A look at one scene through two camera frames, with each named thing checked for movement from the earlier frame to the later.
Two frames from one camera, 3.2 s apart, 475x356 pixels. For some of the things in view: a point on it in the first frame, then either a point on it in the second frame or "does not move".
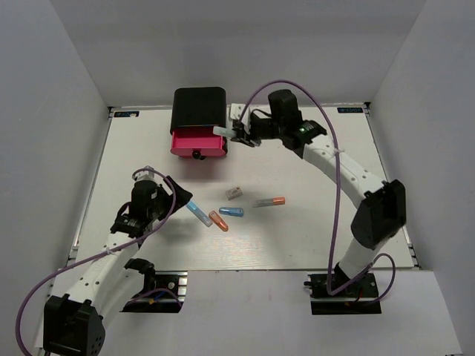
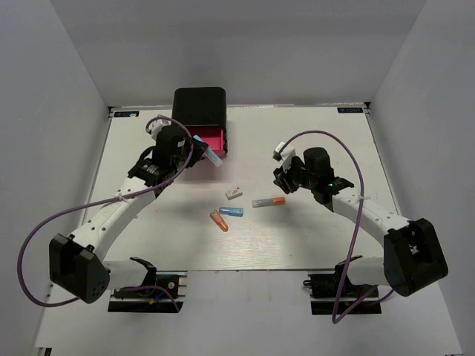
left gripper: (182, 196) to (198, 150)
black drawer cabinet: (199, 107) does not move
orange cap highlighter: (268, 202) does not move
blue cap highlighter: (199, 213) to (210, 153)
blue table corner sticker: (350, 110) does not move
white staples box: (234, 193) does not move
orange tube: (215, 218) does not move
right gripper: (249, 142) to (283, 178)
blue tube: (231, 211) does not move
